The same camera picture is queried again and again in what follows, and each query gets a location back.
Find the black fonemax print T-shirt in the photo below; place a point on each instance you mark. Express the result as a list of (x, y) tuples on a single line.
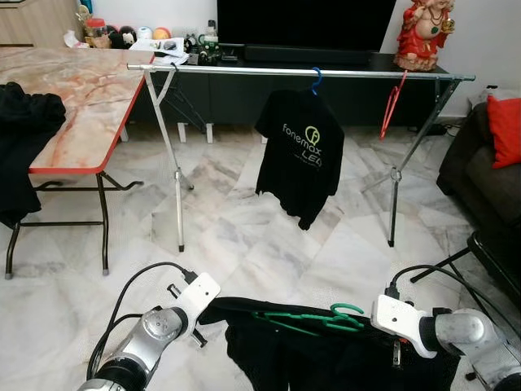
[(301, 163), (285, 358)]

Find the green plastic hanger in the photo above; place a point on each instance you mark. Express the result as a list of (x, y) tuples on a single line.
[(309, 318)]

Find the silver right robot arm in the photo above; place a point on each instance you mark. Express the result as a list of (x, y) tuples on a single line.
[(472, 334)]

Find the thin black hanger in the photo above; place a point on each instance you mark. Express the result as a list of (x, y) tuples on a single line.
[(203, 126)]

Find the red plastic hanger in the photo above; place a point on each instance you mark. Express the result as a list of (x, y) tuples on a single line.
[(391, 114)]

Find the blue plastic hanger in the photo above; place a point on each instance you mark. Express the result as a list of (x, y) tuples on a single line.
[(318, 77)]

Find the black metal chair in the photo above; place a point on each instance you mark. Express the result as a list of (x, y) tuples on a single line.
[(496, 261)]

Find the black TV console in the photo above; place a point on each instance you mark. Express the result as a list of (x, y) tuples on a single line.
[(236, 102)]

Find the red cushion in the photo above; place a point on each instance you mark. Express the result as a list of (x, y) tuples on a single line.
[(505, 130)]

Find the black crumpled garment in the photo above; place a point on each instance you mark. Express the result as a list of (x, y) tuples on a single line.
[(28, 138)]

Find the marble pattern red-edged folding table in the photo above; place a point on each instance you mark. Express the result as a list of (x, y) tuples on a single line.
[(89, 98)]

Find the silver metal clothes rack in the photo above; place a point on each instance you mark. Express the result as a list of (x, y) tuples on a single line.
[(244, 71)]

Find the small dark gadget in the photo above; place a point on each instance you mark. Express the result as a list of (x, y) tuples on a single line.
[(207, 54)]

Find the white paper stack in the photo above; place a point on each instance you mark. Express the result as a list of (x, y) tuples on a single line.
[(167, 54)]

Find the black soundbar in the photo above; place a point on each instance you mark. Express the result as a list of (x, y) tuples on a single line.
[(309, 55)]

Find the clear plastic bottle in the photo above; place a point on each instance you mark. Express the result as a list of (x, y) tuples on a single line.
[(212, 34)]

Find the orange round ball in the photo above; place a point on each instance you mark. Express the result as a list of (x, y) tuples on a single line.
[(163, 33)]

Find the white round ball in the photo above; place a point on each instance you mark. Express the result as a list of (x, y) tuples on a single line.
[(145, 34)]

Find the black mouse plush toy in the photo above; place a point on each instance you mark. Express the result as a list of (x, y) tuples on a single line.
[(124, 38)]

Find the red laughing Buddha statue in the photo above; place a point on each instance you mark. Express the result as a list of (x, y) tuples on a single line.
[(423, 41)]

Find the red lid glass jar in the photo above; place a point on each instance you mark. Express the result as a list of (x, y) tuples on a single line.
[(97, 37)]

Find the white tissue pack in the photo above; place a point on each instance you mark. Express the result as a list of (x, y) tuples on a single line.
[(76, 41)]

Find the black television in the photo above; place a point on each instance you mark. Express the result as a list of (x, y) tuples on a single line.
[(305, 24)]

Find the blue gold trophy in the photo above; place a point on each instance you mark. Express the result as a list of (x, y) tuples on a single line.
[(85, 15)]

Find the light wooden cabinet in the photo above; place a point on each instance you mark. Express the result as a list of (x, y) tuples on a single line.
[(37, 24)]

